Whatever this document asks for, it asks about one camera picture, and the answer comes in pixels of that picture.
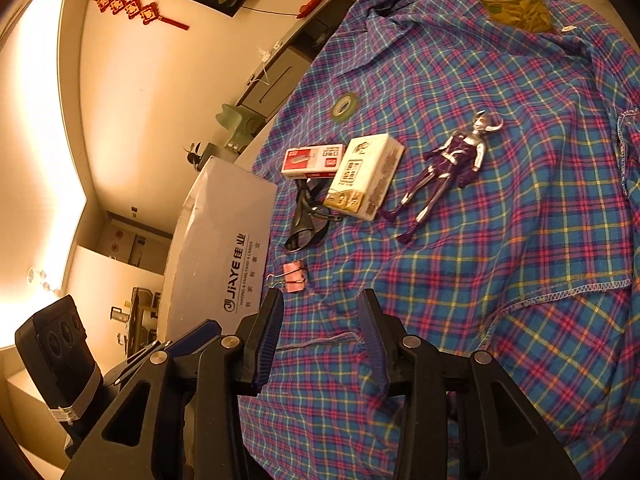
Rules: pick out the green tape roll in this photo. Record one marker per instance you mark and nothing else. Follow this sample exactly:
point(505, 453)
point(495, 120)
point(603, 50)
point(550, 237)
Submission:
point(344, 107)

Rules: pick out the red tray on cabinet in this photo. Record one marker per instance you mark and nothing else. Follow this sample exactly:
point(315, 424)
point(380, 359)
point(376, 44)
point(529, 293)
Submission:
point(307, 8)

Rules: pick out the pink binder clip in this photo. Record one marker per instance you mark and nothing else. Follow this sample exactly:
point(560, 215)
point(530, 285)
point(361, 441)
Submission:
point(292, 279)

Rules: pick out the blue plaid shirt cloth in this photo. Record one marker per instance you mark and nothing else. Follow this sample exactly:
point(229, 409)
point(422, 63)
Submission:
point(536, 262)

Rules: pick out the black glasses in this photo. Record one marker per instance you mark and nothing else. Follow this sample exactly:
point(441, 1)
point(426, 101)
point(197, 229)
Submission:
point(312, 218)

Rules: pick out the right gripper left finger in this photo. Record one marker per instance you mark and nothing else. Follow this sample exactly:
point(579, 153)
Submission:
point(260, 335)

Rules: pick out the red chinese knot ornament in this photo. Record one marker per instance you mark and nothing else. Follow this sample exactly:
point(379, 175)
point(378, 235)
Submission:
point(147, 12)

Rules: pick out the white foam box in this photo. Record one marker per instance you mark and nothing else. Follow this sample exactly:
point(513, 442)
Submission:
point(217, 256)

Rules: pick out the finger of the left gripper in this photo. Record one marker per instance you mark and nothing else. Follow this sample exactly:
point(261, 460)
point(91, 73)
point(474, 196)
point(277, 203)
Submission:
point(183, 346)

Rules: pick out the purple silver action figure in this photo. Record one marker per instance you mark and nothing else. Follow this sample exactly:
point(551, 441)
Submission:
point(458, 160)

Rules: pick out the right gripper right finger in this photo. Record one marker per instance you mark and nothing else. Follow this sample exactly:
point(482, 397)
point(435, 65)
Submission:
point(392, 363)

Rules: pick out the red staples box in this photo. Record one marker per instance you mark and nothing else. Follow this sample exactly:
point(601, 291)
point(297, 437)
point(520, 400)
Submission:
point(312, 162)

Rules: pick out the white tissue pack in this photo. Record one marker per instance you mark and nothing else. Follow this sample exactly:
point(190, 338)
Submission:
point(364, 175)

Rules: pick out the grey tv cabinet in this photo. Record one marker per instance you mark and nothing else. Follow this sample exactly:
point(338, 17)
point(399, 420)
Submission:
point(275, 79)

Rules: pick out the green plastic chair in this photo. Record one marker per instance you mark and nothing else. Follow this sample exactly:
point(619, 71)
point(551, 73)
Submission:
point(243, 125)

